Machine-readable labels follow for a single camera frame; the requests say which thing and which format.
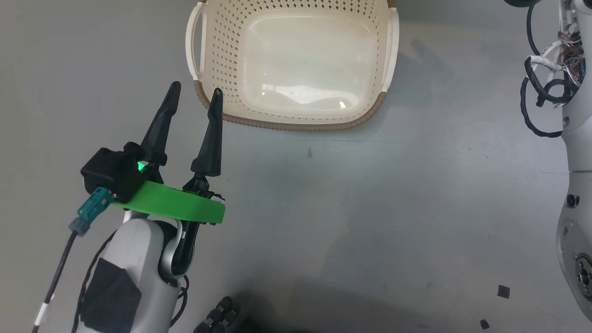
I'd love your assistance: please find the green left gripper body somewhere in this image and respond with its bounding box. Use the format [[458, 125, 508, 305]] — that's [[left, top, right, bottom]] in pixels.
[[112, 181, 226, 225]]

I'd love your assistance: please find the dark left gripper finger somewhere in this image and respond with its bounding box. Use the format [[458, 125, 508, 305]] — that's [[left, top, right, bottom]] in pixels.
[[183, 88, 224, 197], [139, 81, 182, 183]]

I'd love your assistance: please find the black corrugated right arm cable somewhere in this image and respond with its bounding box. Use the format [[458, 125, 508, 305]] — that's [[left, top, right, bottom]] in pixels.
[[520, 0, 584, 138]]

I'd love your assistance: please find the cream perforated laundry basket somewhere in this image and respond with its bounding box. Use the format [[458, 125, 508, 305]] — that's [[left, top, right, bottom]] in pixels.
[[185, 0, 399, 132]]

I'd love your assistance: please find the loose coloured wire bundle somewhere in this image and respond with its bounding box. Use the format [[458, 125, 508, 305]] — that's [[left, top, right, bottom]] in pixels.
[[532, 28, 587, 88]]

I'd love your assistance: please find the black ribbed conduit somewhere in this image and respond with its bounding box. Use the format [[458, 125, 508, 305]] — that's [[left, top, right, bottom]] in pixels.
[[193, 296, 241, 333]]

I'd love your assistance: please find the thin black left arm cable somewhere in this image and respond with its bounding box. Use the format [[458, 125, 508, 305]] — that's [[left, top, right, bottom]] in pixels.
[[74, 231, 116, 333]]

